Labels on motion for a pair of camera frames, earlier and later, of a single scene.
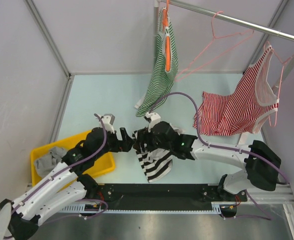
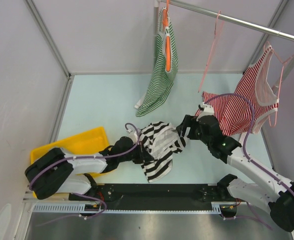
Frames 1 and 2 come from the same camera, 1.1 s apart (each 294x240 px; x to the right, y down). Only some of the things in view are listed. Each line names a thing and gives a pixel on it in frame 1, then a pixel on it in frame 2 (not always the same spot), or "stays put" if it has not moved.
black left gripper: (125, 144) → (143, 155)
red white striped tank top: (253, 102) stays put
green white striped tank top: (164, 69) stays put
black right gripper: (144, 136) → (189, 121)
